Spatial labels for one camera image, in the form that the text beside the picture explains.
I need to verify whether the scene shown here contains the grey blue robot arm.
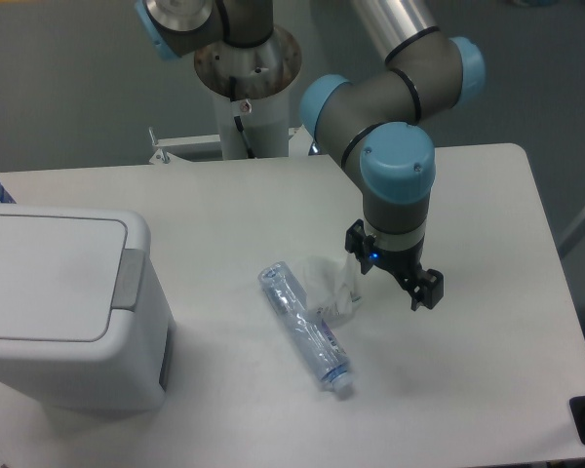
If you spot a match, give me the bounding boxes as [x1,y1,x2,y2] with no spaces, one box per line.
[136,1,486,308]

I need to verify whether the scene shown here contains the white metal base bracket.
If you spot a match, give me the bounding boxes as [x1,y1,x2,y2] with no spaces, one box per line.
[148,126,323,165]

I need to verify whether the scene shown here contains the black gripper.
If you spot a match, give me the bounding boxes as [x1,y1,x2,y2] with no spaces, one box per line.
[345,219,444,310]

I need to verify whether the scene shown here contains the white trash can body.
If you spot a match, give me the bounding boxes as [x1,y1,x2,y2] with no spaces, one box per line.
[0,204,175,412]

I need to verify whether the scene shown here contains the clear plastic water bottle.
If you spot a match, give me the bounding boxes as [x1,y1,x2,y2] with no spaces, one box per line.
[257,262,353,398]

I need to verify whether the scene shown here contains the white trash can lid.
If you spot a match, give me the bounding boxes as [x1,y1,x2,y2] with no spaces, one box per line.
[0,214,128,342]

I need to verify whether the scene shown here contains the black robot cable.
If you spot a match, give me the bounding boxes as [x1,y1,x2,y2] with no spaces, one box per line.
[227,74,255,160]

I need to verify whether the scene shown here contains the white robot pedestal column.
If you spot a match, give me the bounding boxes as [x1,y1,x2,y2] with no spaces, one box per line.
[193,25,303,160]

